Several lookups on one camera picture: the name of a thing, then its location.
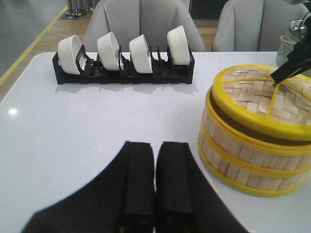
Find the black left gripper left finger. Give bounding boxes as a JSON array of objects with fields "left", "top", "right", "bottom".
[{"left": 22, "top": 141, "right": 155, "bottom": 233}]

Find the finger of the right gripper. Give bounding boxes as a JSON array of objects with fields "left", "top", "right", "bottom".
[{"left": 271, "top": 43, "right": 311, "bottom": 84}]

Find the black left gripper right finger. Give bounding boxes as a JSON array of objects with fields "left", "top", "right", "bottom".
[{"left": 155, "top": 142, "right": 247, "bottom": 233}]

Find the woven bamboo steamer lid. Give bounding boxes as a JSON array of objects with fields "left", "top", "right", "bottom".
[{"left": 211, "top": 64, "right": 311, "bottom": 141}]

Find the bamboo steamer tray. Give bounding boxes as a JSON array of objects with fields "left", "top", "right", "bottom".
[
  {"left": 199, "top": 91, "right": 311, "bottom": 177},
  {"left": 198, "top": 138, "right": 310, "bottom": 197}
]

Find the grey electric cooking pot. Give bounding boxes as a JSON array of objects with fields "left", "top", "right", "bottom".
[{"left": 276, "top": 19, "right": 307, "bottom": 67}]

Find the right grey chair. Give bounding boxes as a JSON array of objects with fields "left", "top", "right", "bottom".
[{"left": 212, "top": 0, "right": 308, "bottom": 52}]

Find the grey chair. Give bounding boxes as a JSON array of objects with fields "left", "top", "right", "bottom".
[
  {"left": 212, "top": 0, "right": 308, "bottom": 52},
  {"left": 83, "top": 0, "right": 205, "bottom": 52}
]

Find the white bowl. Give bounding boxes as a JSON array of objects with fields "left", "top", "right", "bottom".
[
  {"left": 129, "top": 34, "right": 153, "bottom": 74},
  {"left": 167, "top": 25, "right": 190, "bottom": 66},
  {"left": 97, "top": 32, "right": 119, "bottom": 71},
  {"left": 57, "top": 35, "right": 82, "bottom": 75}
]

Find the black bowl rack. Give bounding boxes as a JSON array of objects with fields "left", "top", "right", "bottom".
[{"left": 52, "top": 46, "right": 195, "bottom": 84}]

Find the left grey chair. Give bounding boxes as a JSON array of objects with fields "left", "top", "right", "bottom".
[{"left": 83, "top": 0, "right": 205, "bottom": 52}]

